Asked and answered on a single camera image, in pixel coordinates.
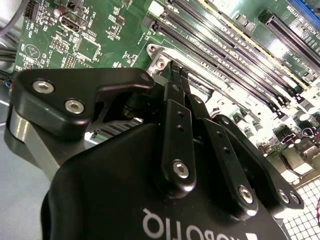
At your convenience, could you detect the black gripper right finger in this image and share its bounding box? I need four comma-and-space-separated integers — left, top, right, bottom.
179, 69, 305, 224

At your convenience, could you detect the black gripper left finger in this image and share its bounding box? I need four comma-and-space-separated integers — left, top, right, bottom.
3, 61, 198, 200

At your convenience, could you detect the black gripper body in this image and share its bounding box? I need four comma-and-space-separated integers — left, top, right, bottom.
39, 122, 286, 240

